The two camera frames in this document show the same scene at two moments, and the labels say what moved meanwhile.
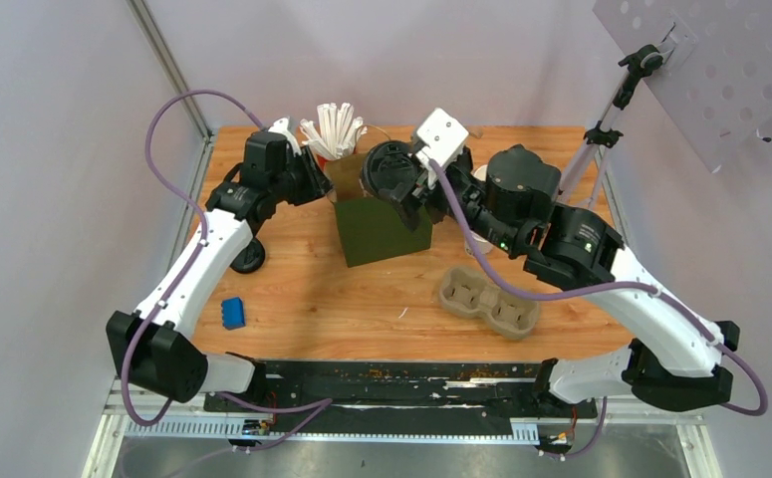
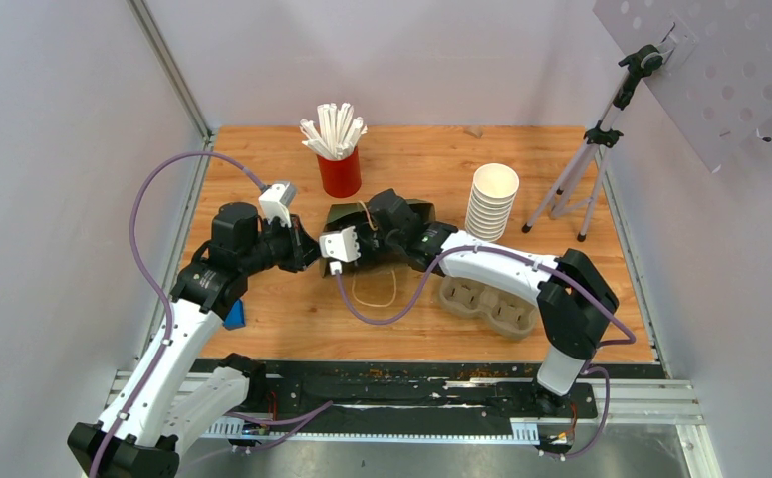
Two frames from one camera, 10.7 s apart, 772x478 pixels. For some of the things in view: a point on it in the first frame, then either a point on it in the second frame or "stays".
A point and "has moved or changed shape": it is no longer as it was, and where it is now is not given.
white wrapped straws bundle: (335, 130) stays
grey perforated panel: (738, 71) stays
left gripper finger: (314, 185) to (300, 250)
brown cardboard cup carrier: (467, 292) stays
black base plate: (397, 394) stays
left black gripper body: (288, 184) to (269, 252)
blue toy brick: (233, 313) stays
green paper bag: (370, 229) has moved or changed shape
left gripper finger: (321, 181) to (306, 248)
